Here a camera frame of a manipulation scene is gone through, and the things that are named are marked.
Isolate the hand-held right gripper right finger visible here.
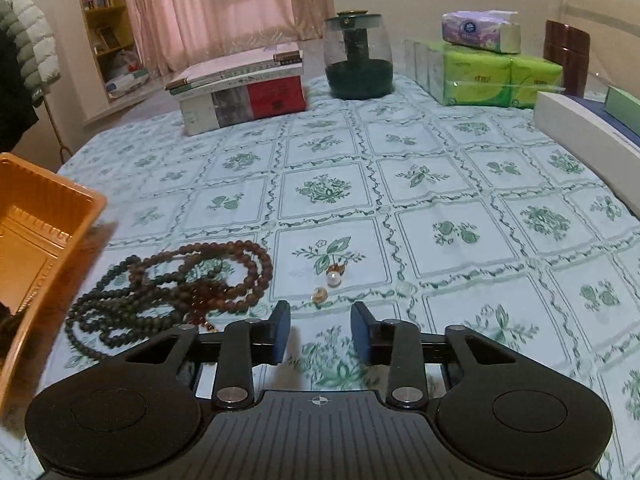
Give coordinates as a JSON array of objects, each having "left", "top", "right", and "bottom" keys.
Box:
[{"left": 350, "top": 301, "right": 518, "bottom": 411}]

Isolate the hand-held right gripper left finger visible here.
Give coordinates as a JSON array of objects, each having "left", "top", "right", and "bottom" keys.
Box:
[{"left": 122, "top": 300, "right": 292, "bottom": 411}]

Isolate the brown bead necklace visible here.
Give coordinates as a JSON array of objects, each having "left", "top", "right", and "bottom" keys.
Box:
[{"left": 127, "top": 241, "right": 274, "bottom": 321}]

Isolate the dark red bead string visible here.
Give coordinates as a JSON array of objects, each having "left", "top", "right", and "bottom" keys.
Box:
[{"left": 182, "top": 282, "right": 236, "bottom": 333}]

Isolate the dark green bead necklace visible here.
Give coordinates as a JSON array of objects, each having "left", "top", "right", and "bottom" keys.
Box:
[{"left": 66, "top": 255, "right": 211, "bottom": 361}]

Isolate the orange plastic tray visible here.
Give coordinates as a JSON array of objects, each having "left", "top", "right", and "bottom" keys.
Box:
[{"left": 0, "top": 152, "right": 108, "bottom": 413}]

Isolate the green floral tablecloth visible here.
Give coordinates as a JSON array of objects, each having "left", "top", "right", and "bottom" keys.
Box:
[{"left": 0, "top": 72, "right": 640, "bottom": 480}]

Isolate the white red cardboard box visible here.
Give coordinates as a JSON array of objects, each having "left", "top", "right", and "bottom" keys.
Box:
[{"left": 180, "top": 76, "right": 308, "bottom": 136}]

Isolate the thin green-edged book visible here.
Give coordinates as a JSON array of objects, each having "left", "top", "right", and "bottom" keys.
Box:
[{"left": 167, "top": 71, "right": 304, "bottom": 97}]

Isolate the glass jar with green base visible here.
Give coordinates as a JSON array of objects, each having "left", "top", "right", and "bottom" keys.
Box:
[{"left": 323, "top": 10, "right": 394, "bottom": 101}]

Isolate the large pale pink book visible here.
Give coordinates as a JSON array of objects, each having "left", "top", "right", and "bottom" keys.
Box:
[{"left": 167, "top": 49, "right": 305, "bottom": 88}]

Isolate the green tissue pack bundle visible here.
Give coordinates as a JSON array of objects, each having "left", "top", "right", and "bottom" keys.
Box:
[{"left": 405, "top": 39, "right": 567, "bottom": 110}]

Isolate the long white box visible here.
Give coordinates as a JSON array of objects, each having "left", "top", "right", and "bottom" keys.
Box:
[{"left": 532, "top": 91, "right": 640, "bottom": 188}]

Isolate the gold metal coat rack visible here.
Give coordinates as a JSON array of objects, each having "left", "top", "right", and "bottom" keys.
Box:
[{"left": 42, "top": 94, "right": 76, "bottom": 166}]

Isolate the white plastic bag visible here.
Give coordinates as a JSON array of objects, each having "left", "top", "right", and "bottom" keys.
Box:
[{"left": 104, "top": 50, "right": 151, "bottom": 100}]

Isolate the purple tissue pack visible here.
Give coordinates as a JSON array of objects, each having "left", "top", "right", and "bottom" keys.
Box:
[{"left": 441, "top": 10, "right": 521, "bottom": 55}]

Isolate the pink curtain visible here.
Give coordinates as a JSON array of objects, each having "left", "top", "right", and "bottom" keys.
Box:
[{"left": 119, "top": 0, "right": 335, "bottom": 78}]

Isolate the light green box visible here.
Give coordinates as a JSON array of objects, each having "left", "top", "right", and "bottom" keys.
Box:
[{"left": 603, "top": 85, "right": 640, "bottom": 138}]

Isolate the brown wooden cup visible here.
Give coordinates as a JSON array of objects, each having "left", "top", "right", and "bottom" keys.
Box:
[{"left": 544, "top": 20, "right": 591, "bottom": 97}]

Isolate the yellow wooden bookshelf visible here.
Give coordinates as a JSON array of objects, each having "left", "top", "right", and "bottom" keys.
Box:
[{"left": 74, "top": 0, "right": 151, "bottom": 107}]

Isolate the white green puffer jacket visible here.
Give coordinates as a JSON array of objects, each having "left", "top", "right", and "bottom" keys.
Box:
[{"left": 0, "top": 0, "right": 62, "bottom": 107}]

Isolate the small picture frame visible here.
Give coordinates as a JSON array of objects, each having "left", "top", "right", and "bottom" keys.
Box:
[{"left": 96, "top": 26, "right": 121, "bottom": 51}]

